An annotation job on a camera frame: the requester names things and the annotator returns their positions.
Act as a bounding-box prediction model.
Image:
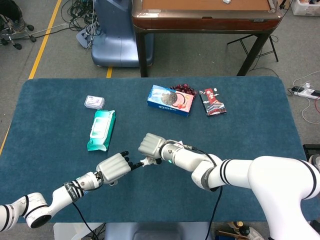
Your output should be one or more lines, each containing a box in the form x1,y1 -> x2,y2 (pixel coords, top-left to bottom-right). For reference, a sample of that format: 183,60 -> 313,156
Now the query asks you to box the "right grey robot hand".
137,133 -> 167,166

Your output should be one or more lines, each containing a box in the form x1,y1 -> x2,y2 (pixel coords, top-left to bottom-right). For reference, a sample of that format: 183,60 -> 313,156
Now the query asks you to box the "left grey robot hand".
95,150 -> 145,186

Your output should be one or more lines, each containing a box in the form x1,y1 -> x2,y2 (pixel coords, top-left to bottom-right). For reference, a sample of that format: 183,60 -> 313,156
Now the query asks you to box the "white floral print tube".
140,156 -> 161,166

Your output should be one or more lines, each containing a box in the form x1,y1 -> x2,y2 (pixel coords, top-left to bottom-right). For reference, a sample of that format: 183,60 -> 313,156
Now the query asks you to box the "blue felt table cover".
0,76 -> 310,223

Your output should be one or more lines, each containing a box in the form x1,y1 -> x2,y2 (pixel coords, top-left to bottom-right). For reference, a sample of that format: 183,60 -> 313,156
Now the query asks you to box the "green wet wipes pack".
86,109 -> 117,152

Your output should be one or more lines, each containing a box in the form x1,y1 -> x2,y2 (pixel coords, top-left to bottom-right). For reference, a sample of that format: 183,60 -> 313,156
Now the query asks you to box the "blue Oreo cookie box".
146,84 -> 195,118

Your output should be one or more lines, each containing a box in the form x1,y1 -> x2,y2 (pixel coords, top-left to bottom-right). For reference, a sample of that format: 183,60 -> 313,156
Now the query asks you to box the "bunch of dark red fruits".
169,83 -> 198,96

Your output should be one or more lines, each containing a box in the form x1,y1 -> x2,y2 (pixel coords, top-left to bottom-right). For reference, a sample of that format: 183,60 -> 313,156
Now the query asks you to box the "small white pink tissue pack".
84,95 -> 106,110

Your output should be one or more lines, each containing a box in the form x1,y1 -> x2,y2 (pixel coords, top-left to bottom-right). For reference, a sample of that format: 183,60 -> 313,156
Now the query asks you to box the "red black patterned box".
198,87 -> 228,117

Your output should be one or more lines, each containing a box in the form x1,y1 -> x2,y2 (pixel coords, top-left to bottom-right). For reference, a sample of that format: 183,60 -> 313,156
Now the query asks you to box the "brown mahjong table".
131,0 -> 282,78

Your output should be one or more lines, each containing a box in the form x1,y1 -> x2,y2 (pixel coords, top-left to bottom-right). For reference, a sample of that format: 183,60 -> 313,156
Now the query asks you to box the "white power strip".
291,85 -> 320,98

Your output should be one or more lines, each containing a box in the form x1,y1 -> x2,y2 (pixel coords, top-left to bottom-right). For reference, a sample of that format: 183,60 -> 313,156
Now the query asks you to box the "office chair with castors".
0,0 -> 37,51

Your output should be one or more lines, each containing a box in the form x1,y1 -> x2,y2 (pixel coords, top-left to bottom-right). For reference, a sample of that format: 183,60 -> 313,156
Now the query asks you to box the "white plastic basket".
291,0 -> 320,16

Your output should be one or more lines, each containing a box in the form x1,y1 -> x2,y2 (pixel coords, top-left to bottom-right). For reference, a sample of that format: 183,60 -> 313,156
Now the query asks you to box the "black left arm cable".
72,202 -> 101,240

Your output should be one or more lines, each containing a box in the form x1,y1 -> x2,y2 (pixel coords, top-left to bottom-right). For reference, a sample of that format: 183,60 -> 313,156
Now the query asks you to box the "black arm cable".
181,143 -> 223,240
72,202 -> 101,240

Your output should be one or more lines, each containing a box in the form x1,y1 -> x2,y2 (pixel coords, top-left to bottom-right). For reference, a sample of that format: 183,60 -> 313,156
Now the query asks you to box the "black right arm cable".
181,143 -> 223,240

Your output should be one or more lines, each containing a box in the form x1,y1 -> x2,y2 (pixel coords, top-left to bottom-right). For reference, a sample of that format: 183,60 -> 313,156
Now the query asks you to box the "blue purple robot pedestal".
91,0 -> 155,68

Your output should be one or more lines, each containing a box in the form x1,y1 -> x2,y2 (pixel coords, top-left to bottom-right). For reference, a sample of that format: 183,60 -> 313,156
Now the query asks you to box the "tangle of floor cables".
61,0 -> 101,51

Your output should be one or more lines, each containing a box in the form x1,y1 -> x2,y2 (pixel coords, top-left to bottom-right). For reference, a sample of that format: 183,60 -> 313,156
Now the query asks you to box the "white loose cable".
293,71 -> 320,123

